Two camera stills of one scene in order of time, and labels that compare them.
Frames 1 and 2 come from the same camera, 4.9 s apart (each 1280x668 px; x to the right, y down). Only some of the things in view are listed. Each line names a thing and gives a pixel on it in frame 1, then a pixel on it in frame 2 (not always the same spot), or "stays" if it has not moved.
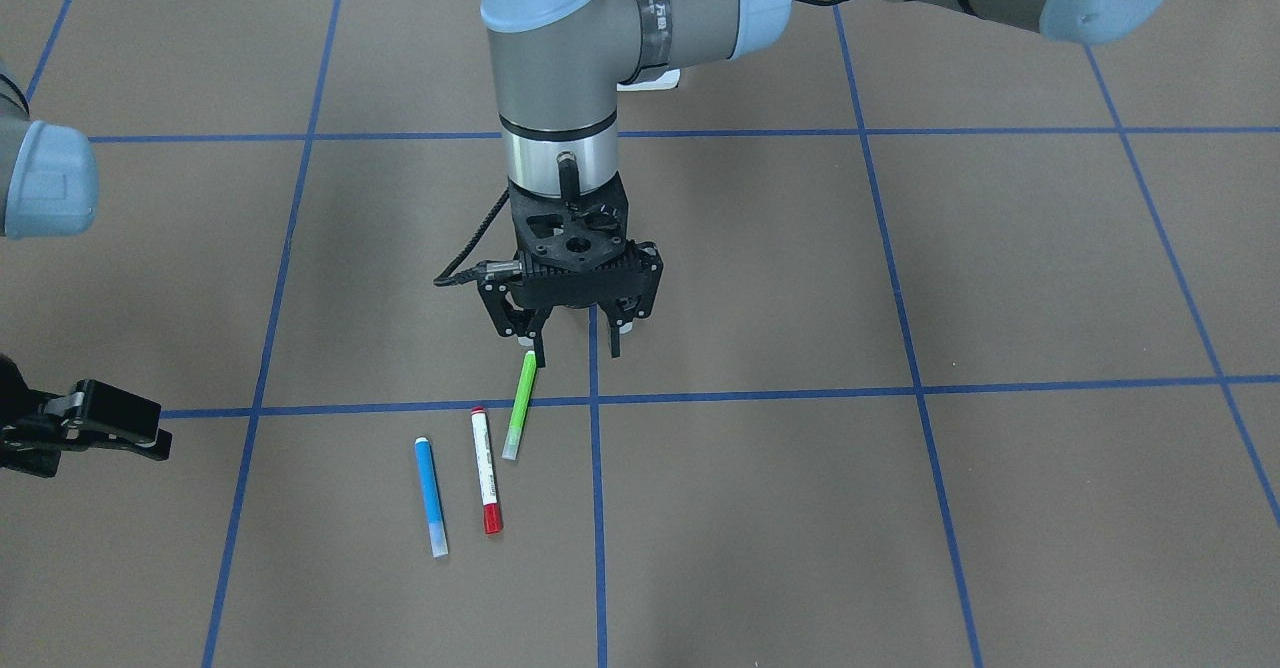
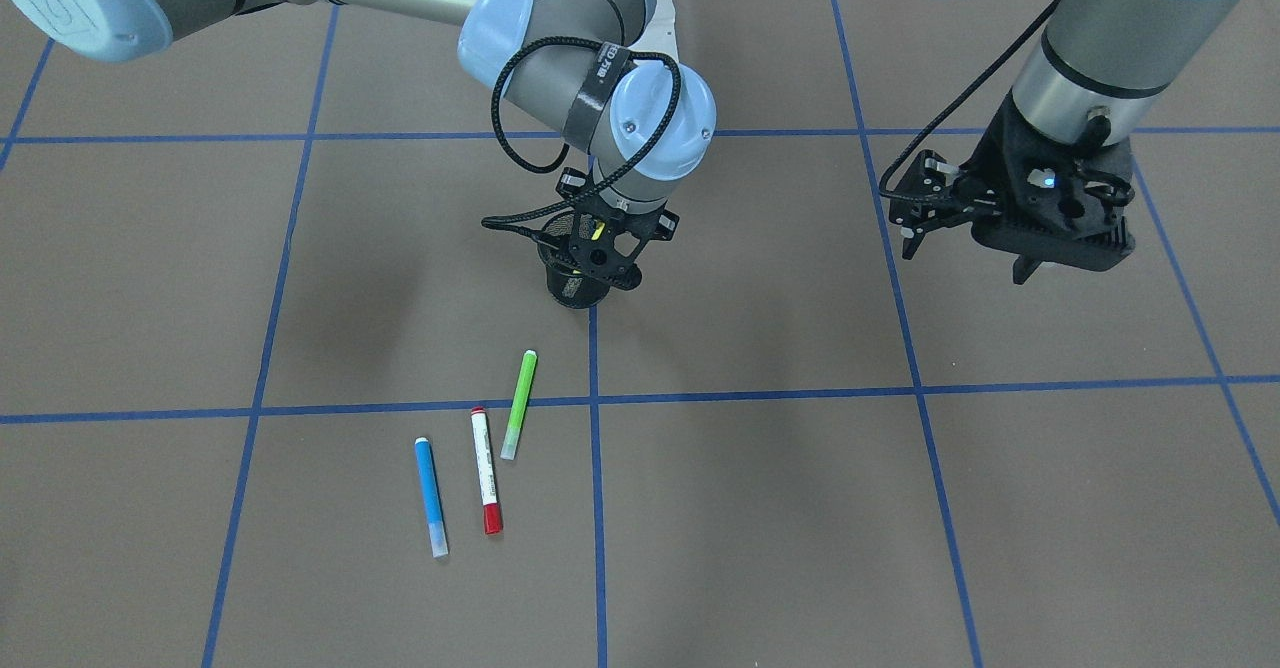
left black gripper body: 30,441 → 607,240
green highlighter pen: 518,413 stays
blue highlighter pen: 432,499 stays
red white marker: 492,513 stays
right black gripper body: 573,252 → 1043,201
